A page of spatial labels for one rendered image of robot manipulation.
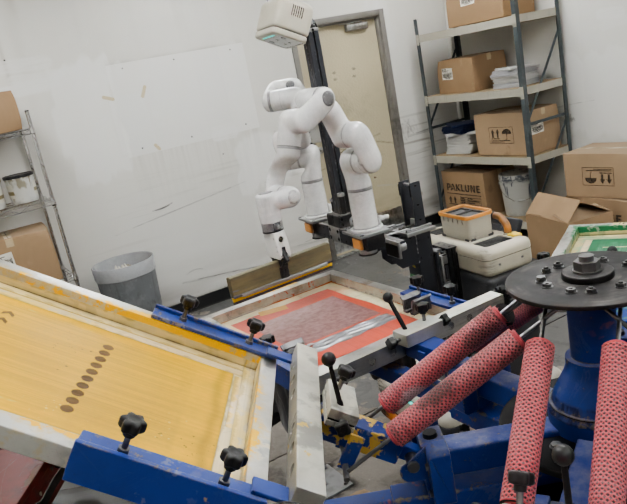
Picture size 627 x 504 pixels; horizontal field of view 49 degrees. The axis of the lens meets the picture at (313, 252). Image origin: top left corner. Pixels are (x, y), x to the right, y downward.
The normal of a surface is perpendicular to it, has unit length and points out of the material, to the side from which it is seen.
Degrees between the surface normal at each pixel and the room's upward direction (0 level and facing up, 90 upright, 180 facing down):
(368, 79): 90
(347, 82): 90
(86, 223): 90
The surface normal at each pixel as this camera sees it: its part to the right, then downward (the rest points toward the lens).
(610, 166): -0.80, 0.29
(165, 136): 0.51, 0.13
